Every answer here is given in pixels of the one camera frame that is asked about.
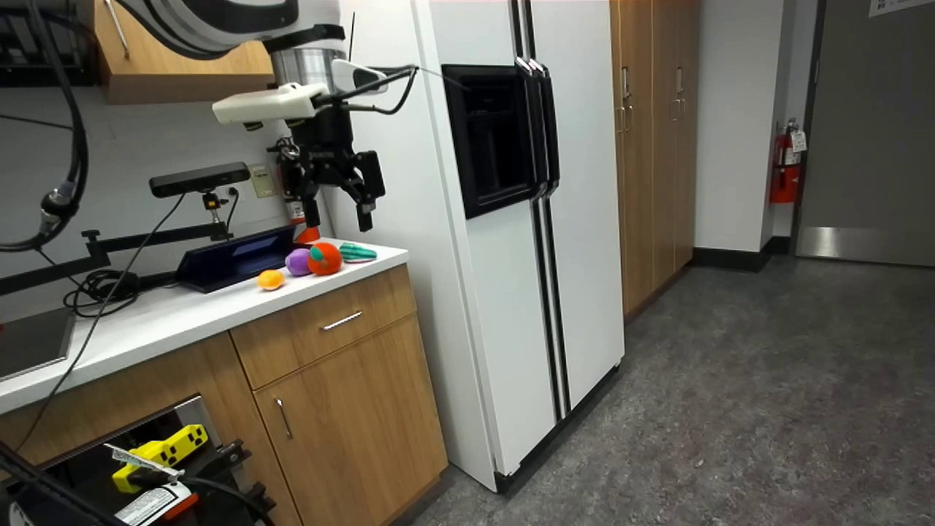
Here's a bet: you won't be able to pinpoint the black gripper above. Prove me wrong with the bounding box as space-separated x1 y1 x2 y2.
267 100 389 233

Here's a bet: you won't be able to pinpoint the dark blue flat case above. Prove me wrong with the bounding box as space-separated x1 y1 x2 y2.
171 228 298 296

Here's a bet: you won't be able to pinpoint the white side-by-side refrigerator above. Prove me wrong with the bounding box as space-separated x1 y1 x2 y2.
317 0 628 493

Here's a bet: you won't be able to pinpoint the red fire extinguisher black hose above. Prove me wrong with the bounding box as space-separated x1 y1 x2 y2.
275 135 323 249

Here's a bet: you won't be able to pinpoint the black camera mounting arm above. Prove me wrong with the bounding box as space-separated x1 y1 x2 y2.
0 188 246 297

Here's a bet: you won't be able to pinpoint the coiled black cable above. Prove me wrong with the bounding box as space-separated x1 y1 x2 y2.
60 269 142 322

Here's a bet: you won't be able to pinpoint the tall wooden pantry cabinets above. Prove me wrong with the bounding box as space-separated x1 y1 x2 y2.
608 0 704 319

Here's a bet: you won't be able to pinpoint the white red printed packet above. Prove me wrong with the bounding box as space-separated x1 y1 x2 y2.
99 480 202 526

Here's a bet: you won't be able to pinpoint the grey metal door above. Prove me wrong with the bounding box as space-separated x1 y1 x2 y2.
790 0 935 272

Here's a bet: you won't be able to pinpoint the teal green plush toy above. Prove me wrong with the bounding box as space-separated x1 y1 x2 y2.
335 240 378 266

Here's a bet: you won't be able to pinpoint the wooden base cabinet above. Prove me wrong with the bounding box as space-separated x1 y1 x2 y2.
0 262 449 526

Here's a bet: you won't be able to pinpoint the red fire extinguisher white tag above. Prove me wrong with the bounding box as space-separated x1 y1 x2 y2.
767 116 809 207

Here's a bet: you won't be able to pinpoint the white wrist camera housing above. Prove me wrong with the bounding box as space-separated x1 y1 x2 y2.
210 59 390 132

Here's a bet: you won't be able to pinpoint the black stereo camera bar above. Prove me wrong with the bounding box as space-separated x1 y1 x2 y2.
145 160 253 201

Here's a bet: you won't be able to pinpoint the red plush tomato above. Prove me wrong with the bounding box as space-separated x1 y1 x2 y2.
307 240 343 278

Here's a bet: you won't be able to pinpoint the beige wall outlet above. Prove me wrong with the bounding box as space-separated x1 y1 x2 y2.
247 160 279 201

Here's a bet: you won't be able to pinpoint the yellow tool in drawer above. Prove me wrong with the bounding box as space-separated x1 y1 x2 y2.
107 421 212 496

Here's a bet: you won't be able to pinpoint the stainless steel sink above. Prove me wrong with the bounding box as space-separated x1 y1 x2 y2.
0 306 78 379

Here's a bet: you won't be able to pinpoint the wooden drawer with metal handle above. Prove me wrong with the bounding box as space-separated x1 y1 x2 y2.
228 262 419 392

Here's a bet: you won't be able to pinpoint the purple plush toy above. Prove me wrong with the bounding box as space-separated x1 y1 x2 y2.
282 245 316 281

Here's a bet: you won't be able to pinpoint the thin black camera cable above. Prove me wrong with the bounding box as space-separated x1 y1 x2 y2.
0 190 189 471

